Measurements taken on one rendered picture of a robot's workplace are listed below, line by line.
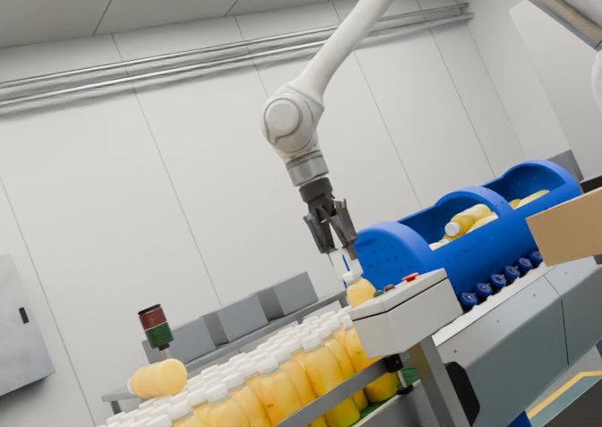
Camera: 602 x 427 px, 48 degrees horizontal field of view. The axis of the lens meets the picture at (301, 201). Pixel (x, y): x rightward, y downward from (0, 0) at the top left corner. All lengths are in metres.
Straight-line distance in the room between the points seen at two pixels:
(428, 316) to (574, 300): 0.91
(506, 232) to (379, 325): 0.77
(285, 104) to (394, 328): 0.47
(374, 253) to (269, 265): 3.71
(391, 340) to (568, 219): 0.49
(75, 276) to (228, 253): 1.17
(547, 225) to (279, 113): 0.64
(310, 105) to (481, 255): 0.71
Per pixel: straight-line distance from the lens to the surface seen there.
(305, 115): 1.34
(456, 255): 1.75
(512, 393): 1.90
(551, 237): 1.56
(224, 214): 5.33
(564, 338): 2.13
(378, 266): 1.73
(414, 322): 1.29
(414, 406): 1.42
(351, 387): 1.34
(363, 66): 6.67
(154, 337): 1.73
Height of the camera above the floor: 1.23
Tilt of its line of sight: 4 degrees up
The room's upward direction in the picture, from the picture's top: 23 degrees counter-clockwise
